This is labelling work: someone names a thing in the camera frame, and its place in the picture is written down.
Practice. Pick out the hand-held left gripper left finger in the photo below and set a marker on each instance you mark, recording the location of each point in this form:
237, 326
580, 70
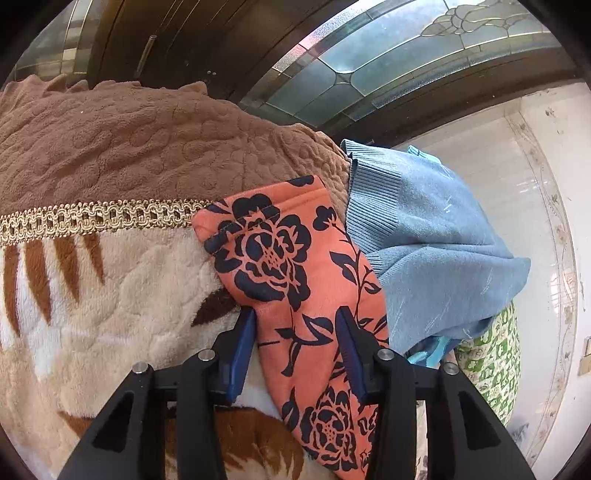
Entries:
242, 355

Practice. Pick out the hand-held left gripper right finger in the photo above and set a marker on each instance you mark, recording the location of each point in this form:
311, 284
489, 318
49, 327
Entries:
348, 350

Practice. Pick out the orange floral garment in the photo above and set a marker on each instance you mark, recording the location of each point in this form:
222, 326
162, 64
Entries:
295, 258

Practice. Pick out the teal striped cloth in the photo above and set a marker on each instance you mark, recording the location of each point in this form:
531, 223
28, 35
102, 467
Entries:
425, 356

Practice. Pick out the cream leaf-print fleece blanket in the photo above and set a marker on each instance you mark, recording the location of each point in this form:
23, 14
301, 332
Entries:
138, 295

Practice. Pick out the blue knit sweater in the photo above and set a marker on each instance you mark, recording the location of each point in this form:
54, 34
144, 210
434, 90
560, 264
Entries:
429, 230

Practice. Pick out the green patterned pillow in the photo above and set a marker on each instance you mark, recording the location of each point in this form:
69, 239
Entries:
494, 360

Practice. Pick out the brown plush cover gold trim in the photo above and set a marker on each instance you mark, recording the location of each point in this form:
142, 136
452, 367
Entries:
115, 147

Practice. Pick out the leaded glass panel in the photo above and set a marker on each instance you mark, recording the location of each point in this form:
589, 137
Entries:
392, 50

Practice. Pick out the dark wooden door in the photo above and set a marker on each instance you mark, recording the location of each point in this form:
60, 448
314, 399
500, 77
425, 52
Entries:
184, 37

